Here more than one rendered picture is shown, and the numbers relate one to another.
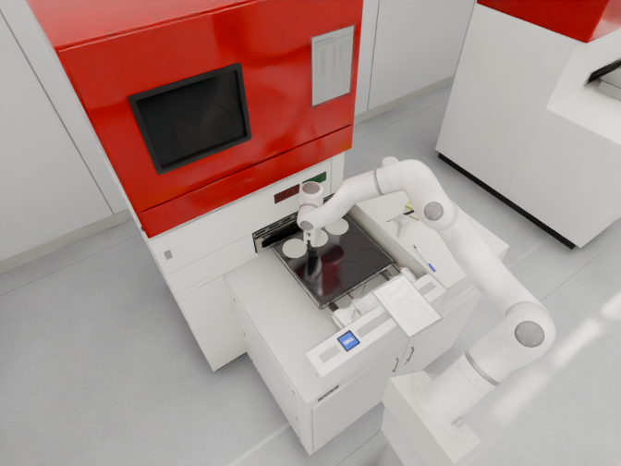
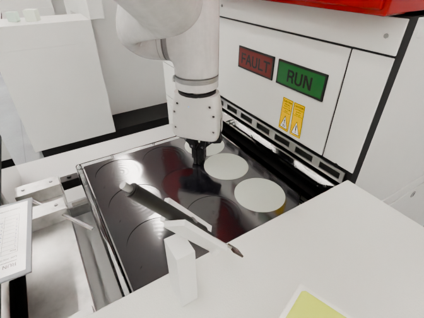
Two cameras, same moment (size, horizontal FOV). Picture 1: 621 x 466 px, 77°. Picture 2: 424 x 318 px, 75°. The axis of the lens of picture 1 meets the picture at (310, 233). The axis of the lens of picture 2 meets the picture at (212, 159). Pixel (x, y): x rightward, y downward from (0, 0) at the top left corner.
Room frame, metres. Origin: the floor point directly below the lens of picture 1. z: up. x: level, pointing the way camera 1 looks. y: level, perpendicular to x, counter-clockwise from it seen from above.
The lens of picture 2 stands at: (1.06, -0.53, 1.27)
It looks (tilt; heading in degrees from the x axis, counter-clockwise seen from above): 35 degrees down; 92
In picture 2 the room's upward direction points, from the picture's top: straight up
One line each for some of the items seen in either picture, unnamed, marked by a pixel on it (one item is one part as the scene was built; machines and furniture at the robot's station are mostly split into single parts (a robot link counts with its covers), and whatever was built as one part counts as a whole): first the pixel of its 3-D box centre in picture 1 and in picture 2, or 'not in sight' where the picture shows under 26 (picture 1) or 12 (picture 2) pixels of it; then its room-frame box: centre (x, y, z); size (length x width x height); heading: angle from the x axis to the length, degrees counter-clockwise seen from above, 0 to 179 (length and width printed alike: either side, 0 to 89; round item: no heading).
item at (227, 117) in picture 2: (299, 224); (259, 151); (1.16, 0.04, 0.89); 0.44 x 0.02 x 0.10; 123
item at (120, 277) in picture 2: (359, 284); (98, 217); (0.84, -0.18, 0.90); 0.38 x 0.01 x 0.01; 123
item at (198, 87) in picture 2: not in sight; (195, 81); (1.01, -0.01, 1.09); 0.09 x 0.08 x 0.03; 164
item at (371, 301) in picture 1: (376, 301); (53, 255); (0.78, -0.24, 0.87); 0.36 x 0.08 x 0.03; 123
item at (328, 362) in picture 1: (377, 330); not in sight; (0.65, -0.23, 0.89); 0.55 x 0.09 x 0.14; 123
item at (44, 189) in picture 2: (344, 319); (39, 190); (0.69, -0.11, 0.89); 0.08 x 0.03 x 0.03; 33
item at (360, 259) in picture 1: (331, 253); (186, 183); (0.99, -0.08, 0.90); 0.34 x 0.34 x 0.01; 33
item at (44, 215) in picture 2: (360, 308); (43, 215); (0.74, -0.18, 0.89); 0.08 x 0.03 x 0.03; 33
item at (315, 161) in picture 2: (298, 213); (263, 128); (1.16, 0.05, 0.96); 0.44 x 0.01 x 0.02; 123
